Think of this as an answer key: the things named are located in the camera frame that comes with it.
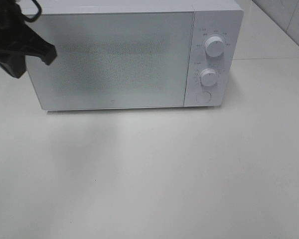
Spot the white microwave door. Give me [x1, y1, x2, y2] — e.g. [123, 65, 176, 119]
[26, 12, 194, 111]

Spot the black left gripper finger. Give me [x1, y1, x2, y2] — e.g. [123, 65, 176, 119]
[23, 23, 57, 66]
[0, 51, 27, 79]

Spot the round white door button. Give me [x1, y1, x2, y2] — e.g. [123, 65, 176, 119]
[196, 92, 211, 104]

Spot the upper white power knob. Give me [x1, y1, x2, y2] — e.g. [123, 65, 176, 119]
[205, 36, 224, 57]

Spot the white microwave oven body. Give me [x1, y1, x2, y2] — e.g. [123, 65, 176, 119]
[40, 0, 244, 107]

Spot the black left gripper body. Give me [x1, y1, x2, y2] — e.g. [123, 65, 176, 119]
[0, 0, 27, 51]

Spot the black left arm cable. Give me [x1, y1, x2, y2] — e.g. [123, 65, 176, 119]
[13, 0, 42, 23]

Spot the white timer knob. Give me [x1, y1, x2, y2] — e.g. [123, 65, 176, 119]
[199, 68, 218, 87]

